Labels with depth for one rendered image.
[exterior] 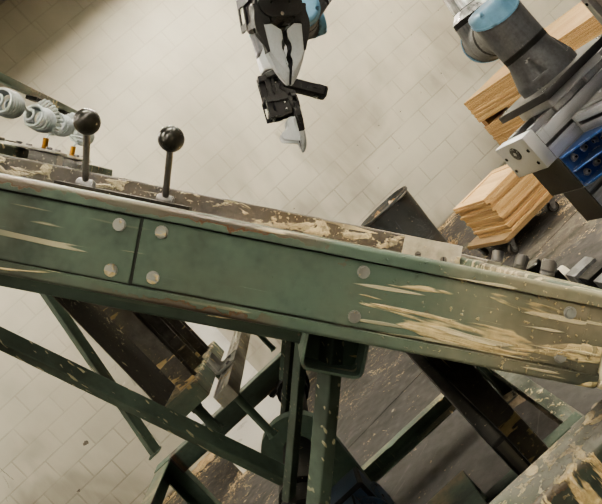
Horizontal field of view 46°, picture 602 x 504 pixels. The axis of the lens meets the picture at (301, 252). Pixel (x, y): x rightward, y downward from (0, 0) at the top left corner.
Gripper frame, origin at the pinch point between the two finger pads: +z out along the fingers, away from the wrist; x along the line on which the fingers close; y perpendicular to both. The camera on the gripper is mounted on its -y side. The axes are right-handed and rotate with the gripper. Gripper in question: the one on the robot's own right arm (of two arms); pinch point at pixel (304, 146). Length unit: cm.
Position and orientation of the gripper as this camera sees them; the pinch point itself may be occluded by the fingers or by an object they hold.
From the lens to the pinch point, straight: 180.6
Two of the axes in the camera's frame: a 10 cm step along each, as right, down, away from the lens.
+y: -9.5, 2.7, -1.8
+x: 1.7, -0.7, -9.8
